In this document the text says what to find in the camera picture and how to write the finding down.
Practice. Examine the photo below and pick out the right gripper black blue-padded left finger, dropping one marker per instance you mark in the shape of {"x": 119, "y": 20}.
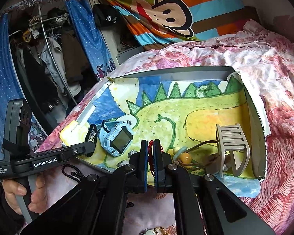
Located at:
{"x": 96, "y": 205}

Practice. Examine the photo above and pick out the hanging clothes in wardrobe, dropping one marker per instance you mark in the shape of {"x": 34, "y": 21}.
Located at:
{"x": 50, "y": 62}

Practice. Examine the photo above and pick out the light blue kids smartwatch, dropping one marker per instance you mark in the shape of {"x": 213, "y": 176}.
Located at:
{"x": 115, "y": 136}

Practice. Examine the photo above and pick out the floral pink bed sheet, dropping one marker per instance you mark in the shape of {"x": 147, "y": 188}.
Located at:
{"x": 266, "y": 60}

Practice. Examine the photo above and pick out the grey tray with dinosaur drawing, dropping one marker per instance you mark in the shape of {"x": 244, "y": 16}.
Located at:
{"x": 179, "y": 108}

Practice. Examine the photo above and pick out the striped monkey blanket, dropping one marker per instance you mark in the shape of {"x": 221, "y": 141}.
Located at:
{"x": 158, "y": 23}

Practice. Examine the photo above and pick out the silver grey hair claw clip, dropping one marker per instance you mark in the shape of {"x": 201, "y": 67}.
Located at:
{"x": 233, "y": 148}

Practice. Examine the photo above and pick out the brown cord bead pendant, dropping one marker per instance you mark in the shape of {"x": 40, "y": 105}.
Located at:
{"x": 183, "y": 158}

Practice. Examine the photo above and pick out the person's left hand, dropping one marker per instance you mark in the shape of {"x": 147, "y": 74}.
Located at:
{"x": 38, "y": 202}

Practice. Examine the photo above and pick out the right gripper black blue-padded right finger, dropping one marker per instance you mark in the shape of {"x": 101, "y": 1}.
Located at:
{"x": 203, "y": 205}

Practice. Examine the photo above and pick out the blue dotted curtain right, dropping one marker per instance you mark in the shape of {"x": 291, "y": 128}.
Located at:
{"x": 91, "y": 38}

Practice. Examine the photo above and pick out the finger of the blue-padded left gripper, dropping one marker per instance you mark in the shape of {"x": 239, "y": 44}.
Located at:
{"x": 85, "y": 147}

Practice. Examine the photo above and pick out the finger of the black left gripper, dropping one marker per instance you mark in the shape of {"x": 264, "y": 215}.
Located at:
{"x": 68, "y": 155}

